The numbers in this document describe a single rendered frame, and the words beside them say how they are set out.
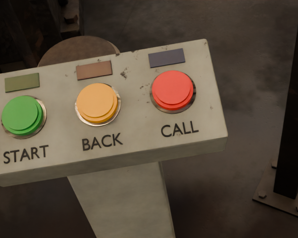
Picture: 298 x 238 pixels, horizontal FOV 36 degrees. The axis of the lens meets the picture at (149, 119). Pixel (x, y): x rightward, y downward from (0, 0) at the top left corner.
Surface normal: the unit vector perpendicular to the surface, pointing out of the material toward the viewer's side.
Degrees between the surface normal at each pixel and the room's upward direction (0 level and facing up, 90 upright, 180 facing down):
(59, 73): 20
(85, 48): 0
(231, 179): 0
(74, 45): 0
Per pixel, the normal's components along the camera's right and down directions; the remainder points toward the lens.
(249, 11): -0.12, -0.63
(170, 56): -0.08, -0.34
